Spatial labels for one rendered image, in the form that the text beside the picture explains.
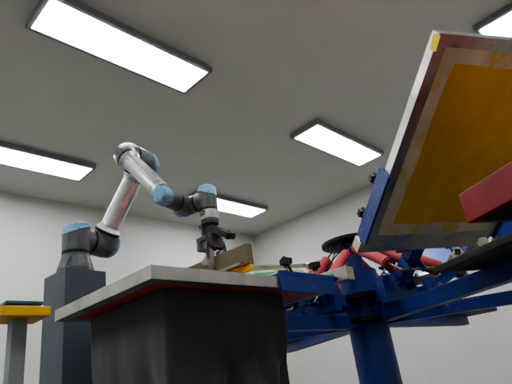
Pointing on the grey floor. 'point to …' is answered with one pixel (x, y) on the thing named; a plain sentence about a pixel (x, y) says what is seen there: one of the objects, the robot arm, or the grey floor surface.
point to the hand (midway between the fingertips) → (217, 269)
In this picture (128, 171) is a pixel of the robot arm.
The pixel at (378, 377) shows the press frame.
